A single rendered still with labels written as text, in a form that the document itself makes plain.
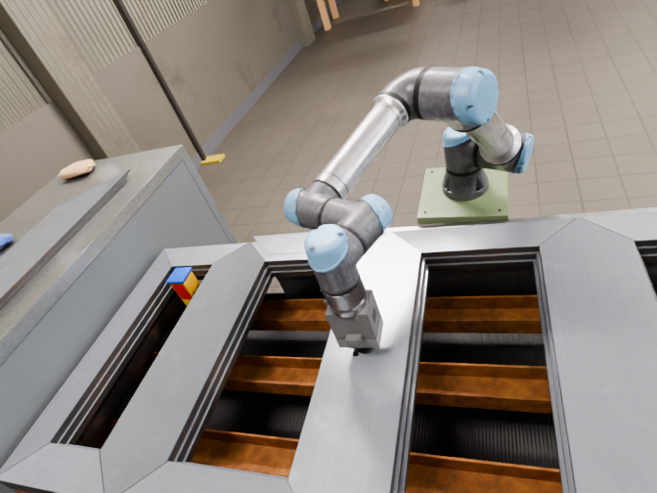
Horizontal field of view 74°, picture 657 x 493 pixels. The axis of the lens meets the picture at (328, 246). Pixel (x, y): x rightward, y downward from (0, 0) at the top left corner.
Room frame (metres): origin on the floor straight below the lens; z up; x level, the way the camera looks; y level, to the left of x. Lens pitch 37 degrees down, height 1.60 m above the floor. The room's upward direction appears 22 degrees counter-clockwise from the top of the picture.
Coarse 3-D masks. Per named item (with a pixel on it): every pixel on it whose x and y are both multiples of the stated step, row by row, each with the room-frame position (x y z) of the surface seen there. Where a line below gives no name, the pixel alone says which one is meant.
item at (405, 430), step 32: (288, 256) 0.99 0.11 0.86; (448, 256) 0.77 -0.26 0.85; (480, 256) 0.73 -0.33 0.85; (512, 256) 0.70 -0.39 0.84; (640, 256) 0.57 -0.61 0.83; (160, 288) 1.09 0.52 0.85; (256, 288) 0.93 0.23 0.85; (416, 288) 0.70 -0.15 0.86; (544, 288) 0.58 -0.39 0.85; (416, 320) 0.62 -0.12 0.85; (544, 320) 0.52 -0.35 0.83; (128, 352) 0.90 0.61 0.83; (224, 352) 0.74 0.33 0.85; (416, 352) 0.56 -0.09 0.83; (96, 384) 0.81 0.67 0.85; (224, 384) 0.68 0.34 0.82; (416, 384) 0.50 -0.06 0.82; (192, 416) 0.60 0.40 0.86; (96, 448) 0.63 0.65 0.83; (192, 448) 0.54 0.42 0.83; (0, 480) 0.62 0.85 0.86
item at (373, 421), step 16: (320, 400) 0.51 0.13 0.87; (336, 400) 0.50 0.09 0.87; (352, 400) 0.49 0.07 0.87; (368, 400) 0.47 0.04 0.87; (384, 400) 0.46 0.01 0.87; (320, 416) 0.48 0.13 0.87; (336, 416) 0.47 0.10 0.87; (352, 416) 0.45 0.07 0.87; (368, 416) 0.44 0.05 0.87; (384, 416) 0.43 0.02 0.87; (304, 432) 0.46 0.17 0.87; (320, 432) 0.45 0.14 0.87; (336, 432) 0.44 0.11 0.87; (352, 432) 0.42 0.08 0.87; (368, 432) 0.41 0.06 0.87; (384, 432) 0.40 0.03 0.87
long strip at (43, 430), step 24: (168, 264) 1.18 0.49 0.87; (144, 288) 1.11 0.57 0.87; (120, 312) 1.04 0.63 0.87; (120, 336) 0.93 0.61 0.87; (96, 360) 0.88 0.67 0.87; (72, 384) 0.82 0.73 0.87; (48, 408) 0.77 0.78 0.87; (72, 408) 0.74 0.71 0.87; (48, 432) 0.70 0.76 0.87; (24, 456) 0.66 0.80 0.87
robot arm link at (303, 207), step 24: (408, 72) 0.96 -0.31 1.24; (384, 96) 0.93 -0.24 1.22; (408, 96) 0.92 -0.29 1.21; (384, 120) 0.88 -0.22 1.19; (408, 120) 0.91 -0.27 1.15; (360, 144) 0.84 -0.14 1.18; (384, 144) 0.87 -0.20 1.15; (336, 168) 0.79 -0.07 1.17; (360, 168) 0.80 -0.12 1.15; (312, 192) 0.76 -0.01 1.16; (336, 192) 0.76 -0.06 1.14; (288, 216) 0.76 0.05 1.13; (312, 216) 0.71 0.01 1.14
